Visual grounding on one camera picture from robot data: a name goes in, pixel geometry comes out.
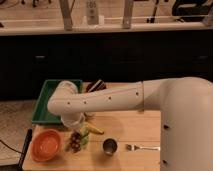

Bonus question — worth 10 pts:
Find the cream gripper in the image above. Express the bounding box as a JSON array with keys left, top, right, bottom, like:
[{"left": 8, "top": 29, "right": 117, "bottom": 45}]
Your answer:
[{"left": 61, "top": 113, "right": 85, "bottom": 131}]

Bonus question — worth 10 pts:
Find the dark red grape bunch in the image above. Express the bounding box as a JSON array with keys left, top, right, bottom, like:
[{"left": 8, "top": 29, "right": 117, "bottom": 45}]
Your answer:
[{"left": 70, "top": 132, "right": 81, "bottom": 152}]

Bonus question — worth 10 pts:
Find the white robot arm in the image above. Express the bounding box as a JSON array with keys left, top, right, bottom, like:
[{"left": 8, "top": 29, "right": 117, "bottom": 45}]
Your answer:
[{"left": 47, "top": 77, "right": 213, "bottom": 171}]

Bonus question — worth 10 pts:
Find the red orange bowl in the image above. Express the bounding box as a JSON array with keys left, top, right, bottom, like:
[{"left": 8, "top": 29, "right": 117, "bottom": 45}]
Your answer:
[{"left": 30, "top": 129, "right": 62, "bottom": 162}]

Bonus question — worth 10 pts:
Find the small white cup orange inside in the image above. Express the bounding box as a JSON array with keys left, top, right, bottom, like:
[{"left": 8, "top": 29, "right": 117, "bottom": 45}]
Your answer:
[{"left": 85, "top": 113, "right": 94, "bottom": 117}]

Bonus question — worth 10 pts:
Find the green vegetable stalk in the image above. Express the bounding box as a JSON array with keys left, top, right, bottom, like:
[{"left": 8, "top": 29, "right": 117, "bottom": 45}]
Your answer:
[{"left": 65, "top": 127, "right": 91, "bottom": 153}]

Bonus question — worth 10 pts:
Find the green plastic tray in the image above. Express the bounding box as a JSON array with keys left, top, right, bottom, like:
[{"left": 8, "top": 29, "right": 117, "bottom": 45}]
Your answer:
[{"left": 31, "top": 79, "right": 83, "bottom": 126}]

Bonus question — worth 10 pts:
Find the black pole left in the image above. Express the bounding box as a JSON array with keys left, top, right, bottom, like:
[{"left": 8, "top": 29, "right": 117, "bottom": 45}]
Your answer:
[{"left": 17, "top": 128, "right": 32, "bottom": 171}]

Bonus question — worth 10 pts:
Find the small metal cup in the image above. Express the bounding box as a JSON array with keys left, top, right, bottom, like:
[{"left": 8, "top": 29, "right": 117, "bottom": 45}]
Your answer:
[{"left": 103, "top": 138, "right": 118, "bottom": 155}]

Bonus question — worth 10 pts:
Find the silver fork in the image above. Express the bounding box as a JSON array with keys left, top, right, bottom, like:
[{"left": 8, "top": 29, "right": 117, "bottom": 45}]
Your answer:
[{"left": 125, "top": 144, "right": 160, "bottom": 151}]

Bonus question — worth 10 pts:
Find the wooden post left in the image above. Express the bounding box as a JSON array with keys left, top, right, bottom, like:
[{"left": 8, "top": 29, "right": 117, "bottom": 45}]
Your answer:
[{"left": 59, "top": 0, "right": 73, "bottom": 31}]

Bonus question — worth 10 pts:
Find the wooden post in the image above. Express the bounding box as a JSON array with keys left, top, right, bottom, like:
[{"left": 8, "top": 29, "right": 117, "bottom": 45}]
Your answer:
[
  {"left": 122, "top": 0, "right": 134, "bottom": 29},
  {"left": 59, "top": 0, "right": 73, "bottom": 31}
]

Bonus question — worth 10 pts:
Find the wooden post right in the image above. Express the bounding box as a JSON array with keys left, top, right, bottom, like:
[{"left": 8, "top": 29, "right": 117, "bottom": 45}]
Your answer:
[{"left": 122, "top": 0, "right": 134, "bottom": 29}]

